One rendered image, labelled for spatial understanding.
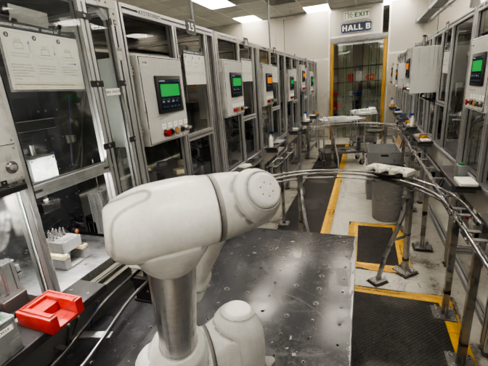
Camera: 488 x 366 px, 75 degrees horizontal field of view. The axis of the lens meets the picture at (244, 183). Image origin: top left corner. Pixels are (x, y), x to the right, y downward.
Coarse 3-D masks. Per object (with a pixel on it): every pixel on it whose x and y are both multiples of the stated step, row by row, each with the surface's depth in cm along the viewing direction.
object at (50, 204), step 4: (44, 196) 137; (40, 200) 138; (44, 200) 137; (48, 200) 138; (52, 200) 138; (56, 200) 139; (40, 204) 134; (44, 204) 134; (48, 204) 136; (52, 204) 138; (56, 204) 139; (60, 204) 142; (40, 208) 134; (44, 208) 134; (48, 208) 136; (52, 208) 138; (56, 208) 140; (40, 212) 135; (44, 212) 134; (48, 212) 136
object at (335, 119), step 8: (320, 120) 617; (328, 120) 604; (336, 120) 596; (344, 120) 594; (352, 120) 593; (360, 120) 593; (328, 152) 619; (344, 152) 612; (352, 152) 611; (360, 160) 615
